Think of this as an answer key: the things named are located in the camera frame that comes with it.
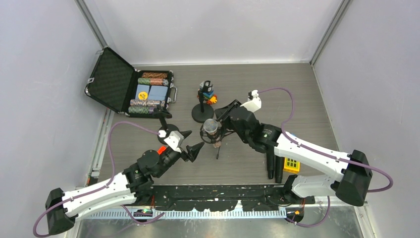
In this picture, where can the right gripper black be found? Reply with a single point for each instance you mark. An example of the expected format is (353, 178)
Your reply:
(222, 114)

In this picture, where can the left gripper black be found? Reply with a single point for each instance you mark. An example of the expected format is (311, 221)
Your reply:
(192, 151)

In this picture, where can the glitter condenser microphone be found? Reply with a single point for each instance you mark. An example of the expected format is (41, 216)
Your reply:
(211, 133)

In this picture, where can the black microphone stand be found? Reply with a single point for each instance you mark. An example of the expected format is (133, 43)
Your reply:
(202, 111)
(162, 115)

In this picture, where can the black front microphone stand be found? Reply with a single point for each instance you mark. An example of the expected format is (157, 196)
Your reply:
(162, 115)

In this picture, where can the black tall microphone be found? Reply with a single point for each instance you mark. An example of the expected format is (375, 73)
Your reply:
(270, 165)

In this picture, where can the black handheld microphone front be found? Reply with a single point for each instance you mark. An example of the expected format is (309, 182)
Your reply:
(278, 171)

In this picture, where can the black tripod stand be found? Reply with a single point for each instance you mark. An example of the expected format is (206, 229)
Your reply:
(225, 135)

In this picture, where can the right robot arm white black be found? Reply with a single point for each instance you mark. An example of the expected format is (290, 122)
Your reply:
(345, 176)

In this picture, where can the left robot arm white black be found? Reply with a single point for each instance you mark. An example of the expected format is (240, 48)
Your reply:
(64, 208)

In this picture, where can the orange block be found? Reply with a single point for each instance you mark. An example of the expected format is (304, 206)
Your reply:
(161, 150)

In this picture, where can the colourful toy brick car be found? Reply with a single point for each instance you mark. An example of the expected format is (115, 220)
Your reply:
(209, 97)

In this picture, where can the yellow perforated block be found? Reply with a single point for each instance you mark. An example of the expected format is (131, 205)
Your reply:
(291, 166)

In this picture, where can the black poker chip case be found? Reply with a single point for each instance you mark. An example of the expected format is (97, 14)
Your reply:
(116, 84)

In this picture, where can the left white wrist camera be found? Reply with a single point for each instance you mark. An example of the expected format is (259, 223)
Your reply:
(175, 140)

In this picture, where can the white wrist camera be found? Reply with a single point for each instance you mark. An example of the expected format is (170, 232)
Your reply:
(175, 140)
(253, 102)

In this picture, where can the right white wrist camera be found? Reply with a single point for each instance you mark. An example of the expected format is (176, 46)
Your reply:
(253, 102)

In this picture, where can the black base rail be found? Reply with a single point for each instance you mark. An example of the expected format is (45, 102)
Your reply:
(217, 198)

